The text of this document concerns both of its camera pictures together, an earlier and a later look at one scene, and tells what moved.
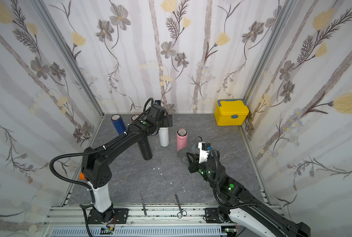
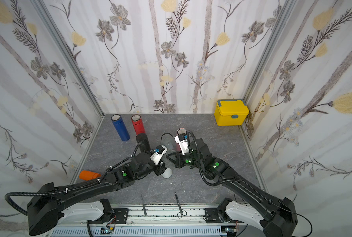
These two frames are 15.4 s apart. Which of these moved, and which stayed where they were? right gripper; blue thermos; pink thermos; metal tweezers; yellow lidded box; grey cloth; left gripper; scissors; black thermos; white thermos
Moved: right gripper; left gripper; grey cloth; white thermos
Stayed: scissors; pink thermos; metal tweezers; blue thermos; yellow lidded box; black thermos
